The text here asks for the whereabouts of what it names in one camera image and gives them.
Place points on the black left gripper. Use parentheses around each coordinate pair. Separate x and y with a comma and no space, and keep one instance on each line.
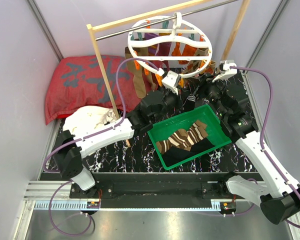
(180,98)

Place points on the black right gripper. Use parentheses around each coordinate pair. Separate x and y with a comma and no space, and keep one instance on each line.
(204,81)

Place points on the black white-striped sock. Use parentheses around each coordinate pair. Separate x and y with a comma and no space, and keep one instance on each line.
(190,102)

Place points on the white round clip hanger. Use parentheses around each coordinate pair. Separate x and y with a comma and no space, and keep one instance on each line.
(163,40)

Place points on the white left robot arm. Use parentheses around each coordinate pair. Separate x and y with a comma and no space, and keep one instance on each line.
(69,149)

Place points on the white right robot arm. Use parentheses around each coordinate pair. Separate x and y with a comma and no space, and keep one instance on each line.
(279,199)

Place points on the argyle brown hanging sock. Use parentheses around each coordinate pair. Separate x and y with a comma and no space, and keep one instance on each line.
(194,65)

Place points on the green plastic tray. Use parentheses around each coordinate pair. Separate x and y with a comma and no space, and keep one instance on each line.
(162,130)

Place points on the orange hanging sock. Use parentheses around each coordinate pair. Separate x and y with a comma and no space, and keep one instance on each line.
(187,50)

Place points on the olive brown hanging sock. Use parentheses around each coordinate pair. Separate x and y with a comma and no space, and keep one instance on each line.
(139,75)

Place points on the purple hanging sock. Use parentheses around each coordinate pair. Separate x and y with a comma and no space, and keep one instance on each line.
(160,49)

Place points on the metal hanging rod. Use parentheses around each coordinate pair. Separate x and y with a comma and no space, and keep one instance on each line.
(120,33)

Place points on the white crumpled cloth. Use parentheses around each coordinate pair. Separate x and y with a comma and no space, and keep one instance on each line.
(88,120)

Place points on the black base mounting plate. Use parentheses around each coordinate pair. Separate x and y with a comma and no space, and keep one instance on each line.
(155,191)

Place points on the red patterned pillow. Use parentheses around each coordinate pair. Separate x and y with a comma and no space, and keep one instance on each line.
(77,82)

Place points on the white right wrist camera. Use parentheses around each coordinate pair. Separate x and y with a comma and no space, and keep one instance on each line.
(226,70)

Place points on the wooden drying rack frame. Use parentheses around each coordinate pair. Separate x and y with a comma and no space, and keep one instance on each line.
(93,30)

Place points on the aluminium rail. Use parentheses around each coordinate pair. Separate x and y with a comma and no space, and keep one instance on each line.
(55,195)

